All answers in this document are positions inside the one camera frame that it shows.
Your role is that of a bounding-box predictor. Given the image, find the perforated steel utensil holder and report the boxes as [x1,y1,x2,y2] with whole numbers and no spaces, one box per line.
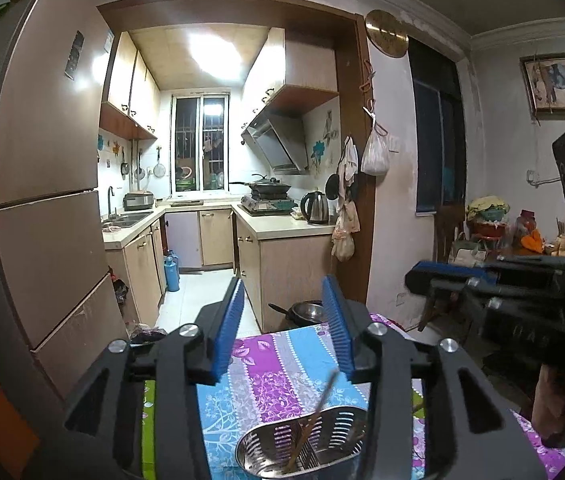
[235,406,371,480]

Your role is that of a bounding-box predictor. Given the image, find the jar with red lid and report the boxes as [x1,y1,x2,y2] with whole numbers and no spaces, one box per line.
[515,209,538,241]

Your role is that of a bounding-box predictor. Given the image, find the gas stove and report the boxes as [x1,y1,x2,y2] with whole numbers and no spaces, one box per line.
[240,194,297,217]

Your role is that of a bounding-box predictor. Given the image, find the person's right hand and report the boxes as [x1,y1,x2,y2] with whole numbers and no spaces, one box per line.
[531,362,565,448]

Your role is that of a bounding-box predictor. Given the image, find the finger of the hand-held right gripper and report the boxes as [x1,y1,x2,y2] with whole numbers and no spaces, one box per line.
[483,255,565,286]
[405,259,501,311]

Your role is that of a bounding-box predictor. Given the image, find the hanging white cloth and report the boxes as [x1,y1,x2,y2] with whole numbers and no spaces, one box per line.
[339,135,360,198]

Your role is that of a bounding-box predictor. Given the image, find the beige refrigerator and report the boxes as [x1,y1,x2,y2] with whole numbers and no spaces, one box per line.
[0,0,130,401]

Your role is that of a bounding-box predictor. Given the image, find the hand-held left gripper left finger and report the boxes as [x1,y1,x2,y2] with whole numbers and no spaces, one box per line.
[22,276,246,480]

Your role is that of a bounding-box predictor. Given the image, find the beige cabinet above hood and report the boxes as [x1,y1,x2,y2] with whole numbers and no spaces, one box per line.
[240,27,341,128]

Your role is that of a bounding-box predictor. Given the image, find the round gold wall clock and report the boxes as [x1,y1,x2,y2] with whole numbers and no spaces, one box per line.
[365,9,409,59]

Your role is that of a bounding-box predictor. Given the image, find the frying pan on floor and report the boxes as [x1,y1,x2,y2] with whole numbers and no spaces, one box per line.
[268,300,328,332]

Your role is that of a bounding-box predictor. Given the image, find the steel electric kettle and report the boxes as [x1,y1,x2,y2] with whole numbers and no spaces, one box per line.
[300,190,331,226]

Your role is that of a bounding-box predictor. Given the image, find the steel range hood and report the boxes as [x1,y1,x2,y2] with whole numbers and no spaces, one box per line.
[240,112,308,176]

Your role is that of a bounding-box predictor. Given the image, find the white hanging plastic bag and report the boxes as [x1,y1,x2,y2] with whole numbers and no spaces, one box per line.
[361,120,390,177]

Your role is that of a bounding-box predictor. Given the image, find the ceiling light panel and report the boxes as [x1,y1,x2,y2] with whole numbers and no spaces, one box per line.
[187,35,248,78]

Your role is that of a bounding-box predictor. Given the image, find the long beige wall cabinet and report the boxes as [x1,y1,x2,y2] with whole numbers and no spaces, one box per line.
[100,30,160,141]

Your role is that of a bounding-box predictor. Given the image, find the kitchen window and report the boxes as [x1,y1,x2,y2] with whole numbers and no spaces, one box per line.
[170,91,232,193]

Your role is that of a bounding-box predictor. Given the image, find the flower wall decal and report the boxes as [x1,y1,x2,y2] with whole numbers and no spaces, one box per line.
[310,110,338,176]

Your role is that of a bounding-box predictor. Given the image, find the brown wooden door frame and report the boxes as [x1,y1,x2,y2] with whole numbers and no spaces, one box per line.
[97,0,376,306]

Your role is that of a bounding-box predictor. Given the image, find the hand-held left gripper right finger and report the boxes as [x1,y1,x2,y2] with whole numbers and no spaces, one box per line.
[321,274,548,480]

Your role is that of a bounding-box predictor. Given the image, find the silver toaster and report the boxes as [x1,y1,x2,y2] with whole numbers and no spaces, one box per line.
[122,191,156,212]

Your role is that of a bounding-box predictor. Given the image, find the floral striped tablecloth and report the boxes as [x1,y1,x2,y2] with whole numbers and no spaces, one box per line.
[140,312,565,480]

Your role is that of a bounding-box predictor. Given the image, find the stove counter cabinet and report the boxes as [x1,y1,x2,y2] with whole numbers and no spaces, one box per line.
[232,202,343,333]

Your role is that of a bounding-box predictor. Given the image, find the framed wall picture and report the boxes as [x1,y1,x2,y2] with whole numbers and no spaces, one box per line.
[519,52,565,120]

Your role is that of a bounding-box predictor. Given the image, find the sink counter cabinet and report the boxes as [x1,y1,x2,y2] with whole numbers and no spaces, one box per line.
[102,207,168,328]

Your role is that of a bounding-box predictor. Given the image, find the steel kitchen sink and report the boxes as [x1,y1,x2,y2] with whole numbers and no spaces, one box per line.
[104,211,153,228]

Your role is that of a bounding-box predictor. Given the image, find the wooden chopstick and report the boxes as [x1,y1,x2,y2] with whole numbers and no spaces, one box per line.
[282,370,341,476]

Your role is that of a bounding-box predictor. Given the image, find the beige cabinet under window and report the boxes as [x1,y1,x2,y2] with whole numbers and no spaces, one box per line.
[165,202,236,273]

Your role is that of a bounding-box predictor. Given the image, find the hanging beige cloth bag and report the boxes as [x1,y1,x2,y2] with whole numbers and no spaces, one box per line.
[331,202,361,262]

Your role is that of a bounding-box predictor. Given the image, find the black wok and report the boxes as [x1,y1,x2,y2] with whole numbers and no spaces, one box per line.
[228,174,293,197]

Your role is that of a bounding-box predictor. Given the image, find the dark room window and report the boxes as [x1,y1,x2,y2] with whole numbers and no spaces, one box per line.
[407,37,468,216]

